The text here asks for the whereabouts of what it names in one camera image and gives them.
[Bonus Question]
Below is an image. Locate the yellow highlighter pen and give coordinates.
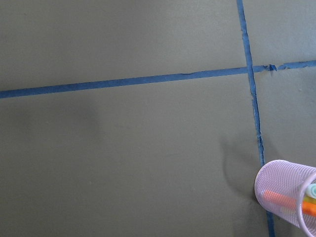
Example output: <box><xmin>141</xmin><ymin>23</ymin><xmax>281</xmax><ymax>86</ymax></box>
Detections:
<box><xmin>304</xmin><ymin>196</ymin><xmax>316</xmax><ymax>204</ymax></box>

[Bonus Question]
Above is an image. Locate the green highlighter pen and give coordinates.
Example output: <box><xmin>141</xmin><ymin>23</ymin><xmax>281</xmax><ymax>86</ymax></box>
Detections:
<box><xmin>305</xmin><ymin>183</ymin><xmax>316</xmax><ymax>199</ymax></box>

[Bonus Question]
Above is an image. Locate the orange highlighter pen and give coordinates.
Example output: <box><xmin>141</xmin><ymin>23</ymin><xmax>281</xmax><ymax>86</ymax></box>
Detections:
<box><xmin>263</xmin><ymin>190</ymin><xmax>316</xmax><ymax>217</ymax></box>

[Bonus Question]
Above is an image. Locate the pink mesh pen holder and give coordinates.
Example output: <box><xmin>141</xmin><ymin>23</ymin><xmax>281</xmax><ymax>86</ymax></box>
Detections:
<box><xmin>254</xmin><ymin>160</ymin><xmax>316</xmax><ymax>237</ymax></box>

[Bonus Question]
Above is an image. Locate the blue tape strip crosswise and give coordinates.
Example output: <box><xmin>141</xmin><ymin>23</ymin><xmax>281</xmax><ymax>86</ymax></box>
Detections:
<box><xmin>0</xmin><ymin>60</ymin><xmax>316</xmax><ymax>99</ymax></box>

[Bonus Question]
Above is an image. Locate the blue tape strip lengthwise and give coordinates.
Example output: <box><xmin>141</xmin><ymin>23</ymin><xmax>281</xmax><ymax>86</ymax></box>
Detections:
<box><xmin>236</xmin><ymin>0</ymin><xmax>276</xmax><ymax>237</ymax></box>

